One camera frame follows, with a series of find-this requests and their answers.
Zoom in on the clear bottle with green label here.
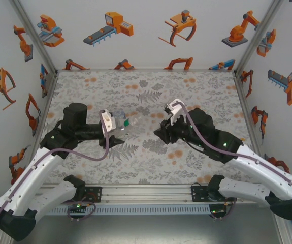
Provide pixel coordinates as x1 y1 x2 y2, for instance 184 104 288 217
116 115 145 134

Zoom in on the floral patterned tablecloth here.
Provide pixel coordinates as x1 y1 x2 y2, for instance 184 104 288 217
35 70 263 185

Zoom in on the small circuit board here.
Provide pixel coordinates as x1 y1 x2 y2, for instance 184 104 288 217
210 207 228 215
68 203 88 211

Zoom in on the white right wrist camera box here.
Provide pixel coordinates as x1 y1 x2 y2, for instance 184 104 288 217
162 98 187 127

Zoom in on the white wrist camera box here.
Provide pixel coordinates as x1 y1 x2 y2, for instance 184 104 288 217
162 98 187 127
99 109 122 134

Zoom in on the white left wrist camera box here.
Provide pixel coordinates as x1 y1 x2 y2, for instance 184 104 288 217
99 109 122 134

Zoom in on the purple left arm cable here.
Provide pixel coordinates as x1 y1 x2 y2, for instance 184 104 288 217
0 109 111 244

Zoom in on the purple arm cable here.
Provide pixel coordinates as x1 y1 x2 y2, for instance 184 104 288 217
172 101 292 196
0 109 111 244

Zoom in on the aluminium table side rail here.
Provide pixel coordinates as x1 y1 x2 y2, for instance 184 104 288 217
30 71 59 153
233 73 267 158

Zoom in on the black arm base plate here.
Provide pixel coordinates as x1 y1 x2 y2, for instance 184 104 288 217
190 183 210 203
84 186 103 203

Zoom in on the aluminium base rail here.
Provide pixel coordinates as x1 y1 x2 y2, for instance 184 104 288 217
38 183 282 205

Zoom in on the short purple cable loop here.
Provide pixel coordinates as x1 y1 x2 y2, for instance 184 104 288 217
66 201 97 224
209 197 238 222

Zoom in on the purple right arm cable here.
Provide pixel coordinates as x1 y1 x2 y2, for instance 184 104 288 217
172 101 292 196

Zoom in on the slotted grey cable duct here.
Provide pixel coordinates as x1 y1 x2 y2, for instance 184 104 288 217
50 204 211 216

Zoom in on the aluminium frame post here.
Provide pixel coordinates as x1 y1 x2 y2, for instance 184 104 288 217
10 0 59 77
233 0 285 76

